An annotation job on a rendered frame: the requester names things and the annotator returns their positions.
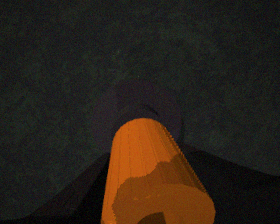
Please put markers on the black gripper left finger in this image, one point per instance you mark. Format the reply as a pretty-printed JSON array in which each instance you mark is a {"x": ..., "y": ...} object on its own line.
[{"x": 80, "y": 202}]

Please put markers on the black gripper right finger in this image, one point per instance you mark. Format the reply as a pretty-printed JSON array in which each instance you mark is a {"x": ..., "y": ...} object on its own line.
[{"x": 241, "y": 195}]

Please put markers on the orange knob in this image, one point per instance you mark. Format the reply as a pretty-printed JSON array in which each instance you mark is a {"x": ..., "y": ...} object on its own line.
[{"x": 150, "y": 181}]

